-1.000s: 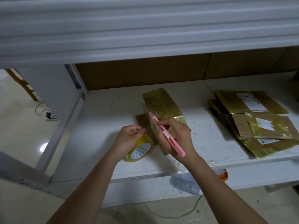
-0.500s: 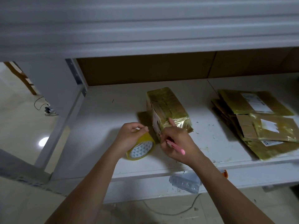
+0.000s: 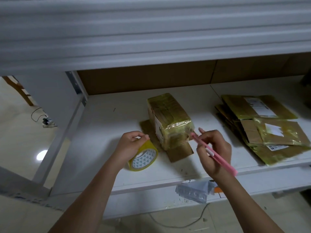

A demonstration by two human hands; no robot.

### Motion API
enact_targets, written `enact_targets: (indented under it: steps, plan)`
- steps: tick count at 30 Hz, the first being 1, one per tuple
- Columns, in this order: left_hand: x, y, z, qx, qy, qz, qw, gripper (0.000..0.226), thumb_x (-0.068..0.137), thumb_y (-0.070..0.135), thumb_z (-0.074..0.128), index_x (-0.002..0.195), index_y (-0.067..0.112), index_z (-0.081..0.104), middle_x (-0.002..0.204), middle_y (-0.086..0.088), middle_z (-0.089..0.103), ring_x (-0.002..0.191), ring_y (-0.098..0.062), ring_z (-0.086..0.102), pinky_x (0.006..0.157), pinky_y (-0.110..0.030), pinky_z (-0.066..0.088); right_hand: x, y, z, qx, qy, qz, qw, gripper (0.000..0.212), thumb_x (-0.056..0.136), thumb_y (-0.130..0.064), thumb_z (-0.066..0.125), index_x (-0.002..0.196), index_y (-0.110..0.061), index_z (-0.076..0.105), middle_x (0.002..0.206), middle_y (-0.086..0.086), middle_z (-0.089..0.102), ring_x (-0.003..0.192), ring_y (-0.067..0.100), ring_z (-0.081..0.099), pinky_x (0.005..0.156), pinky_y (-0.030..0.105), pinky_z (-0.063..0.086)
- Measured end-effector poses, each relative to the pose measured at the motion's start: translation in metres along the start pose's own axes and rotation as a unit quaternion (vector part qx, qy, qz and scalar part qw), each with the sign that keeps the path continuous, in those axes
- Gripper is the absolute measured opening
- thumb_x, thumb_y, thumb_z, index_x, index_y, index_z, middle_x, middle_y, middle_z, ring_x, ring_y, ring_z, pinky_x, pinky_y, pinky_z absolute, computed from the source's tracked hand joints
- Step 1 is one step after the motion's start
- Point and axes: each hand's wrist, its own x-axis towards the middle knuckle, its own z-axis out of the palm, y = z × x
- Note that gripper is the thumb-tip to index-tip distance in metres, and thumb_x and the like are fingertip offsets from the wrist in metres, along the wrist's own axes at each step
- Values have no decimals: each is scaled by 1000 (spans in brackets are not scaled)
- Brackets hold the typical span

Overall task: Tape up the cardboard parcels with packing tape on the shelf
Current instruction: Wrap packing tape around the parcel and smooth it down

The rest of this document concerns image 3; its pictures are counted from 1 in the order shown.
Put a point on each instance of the person's left forearm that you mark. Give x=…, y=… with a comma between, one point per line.
x=85, y=203

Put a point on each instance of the pink utility knife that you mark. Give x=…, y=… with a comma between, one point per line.
x=228, y=167

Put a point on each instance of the yellow tape roll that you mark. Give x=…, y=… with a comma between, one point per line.
x=146, y=157

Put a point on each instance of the person's right hand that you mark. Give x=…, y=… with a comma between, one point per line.
x=214, y=152

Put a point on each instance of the white power strip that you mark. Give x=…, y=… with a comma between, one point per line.
x=48, y=122

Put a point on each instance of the orange plastic object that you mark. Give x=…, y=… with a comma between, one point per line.
x=218, y=189

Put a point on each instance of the white metal shelf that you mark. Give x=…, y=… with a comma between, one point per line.
x=107, y=118

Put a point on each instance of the stack of cardboard boxes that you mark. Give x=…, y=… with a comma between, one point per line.
x=265, y=126

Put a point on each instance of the person's left hand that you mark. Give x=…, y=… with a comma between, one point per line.
x=129, y=148

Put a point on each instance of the wooden chair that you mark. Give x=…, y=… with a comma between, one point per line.
x=18, y=90

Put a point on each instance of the person's right forearm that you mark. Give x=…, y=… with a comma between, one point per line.
x=248, y=206

